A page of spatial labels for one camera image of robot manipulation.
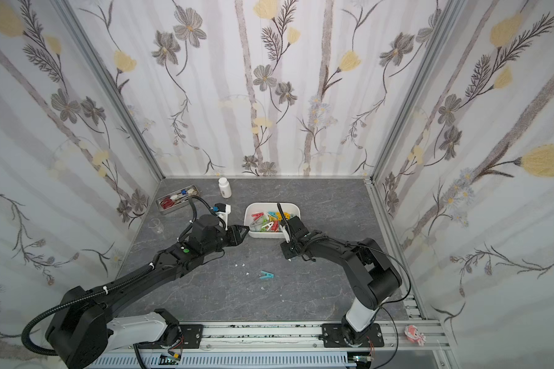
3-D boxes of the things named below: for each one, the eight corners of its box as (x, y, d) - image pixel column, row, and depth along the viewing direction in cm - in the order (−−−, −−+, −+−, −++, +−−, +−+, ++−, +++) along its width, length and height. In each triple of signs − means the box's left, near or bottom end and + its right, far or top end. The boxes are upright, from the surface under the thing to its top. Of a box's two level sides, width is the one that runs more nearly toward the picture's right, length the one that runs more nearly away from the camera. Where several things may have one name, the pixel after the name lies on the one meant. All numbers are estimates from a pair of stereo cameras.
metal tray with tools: (160, 217, 107) (159, 214, 105) (155, 202, 113) (153, 199, 111) (202, 199, 114) (201, 196, 113) (195, 186, 120) (194, 183, 118)
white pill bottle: (221, 197, 113) (217, 185, 106) (223, 189, 117) (219, 177, 110) (231, 197, 113) (228, 185, 107) (233, 189, 117) (230, 177, 110)
